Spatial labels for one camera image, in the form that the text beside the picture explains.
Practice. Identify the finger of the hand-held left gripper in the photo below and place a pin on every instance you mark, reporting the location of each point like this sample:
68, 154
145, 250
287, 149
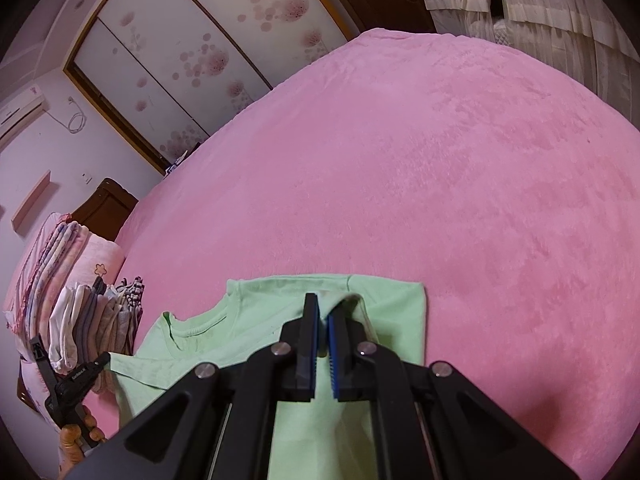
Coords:
101, 361
41, 357

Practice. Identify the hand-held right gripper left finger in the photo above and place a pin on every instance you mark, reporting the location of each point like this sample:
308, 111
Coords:
312, 345

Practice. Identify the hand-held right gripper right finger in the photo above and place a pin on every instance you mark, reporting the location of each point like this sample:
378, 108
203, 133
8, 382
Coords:
337, 360

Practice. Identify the pink ruffled pillow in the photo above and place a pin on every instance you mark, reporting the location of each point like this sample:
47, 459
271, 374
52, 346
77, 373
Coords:
47, 240

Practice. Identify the green t-shirt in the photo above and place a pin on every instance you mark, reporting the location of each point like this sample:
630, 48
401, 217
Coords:
225, 340

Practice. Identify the lace covered cabinet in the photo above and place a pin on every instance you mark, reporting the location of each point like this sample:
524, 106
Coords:
550, 15

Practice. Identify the floral sliding door wardrobe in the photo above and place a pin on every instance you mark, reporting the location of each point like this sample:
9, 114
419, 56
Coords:
200, 50

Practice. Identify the pink bed blanket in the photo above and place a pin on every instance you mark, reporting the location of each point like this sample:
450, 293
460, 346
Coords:
450, 160

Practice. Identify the light wooden wall shelf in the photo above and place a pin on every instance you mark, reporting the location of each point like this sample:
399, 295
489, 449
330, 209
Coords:
31, 200

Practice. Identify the white air conditioner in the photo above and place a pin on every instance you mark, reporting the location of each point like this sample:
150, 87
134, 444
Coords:
22, 115

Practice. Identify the pink cartoon print quilt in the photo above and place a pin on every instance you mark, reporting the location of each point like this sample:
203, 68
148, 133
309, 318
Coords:
100, 260

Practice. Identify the dark wooden headboard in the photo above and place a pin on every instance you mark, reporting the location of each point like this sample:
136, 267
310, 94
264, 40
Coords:
105, 205

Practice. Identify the white wall outlet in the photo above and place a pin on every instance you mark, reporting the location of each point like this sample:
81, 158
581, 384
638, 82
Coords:
87, 178

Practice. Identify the person's left hand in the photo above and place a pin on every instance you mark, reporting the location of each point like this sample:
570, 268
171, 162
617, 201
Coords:
70, 445

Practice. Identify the stack of folded clothes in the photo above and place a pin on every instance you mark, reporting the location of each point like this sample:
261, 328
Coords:
105, 320

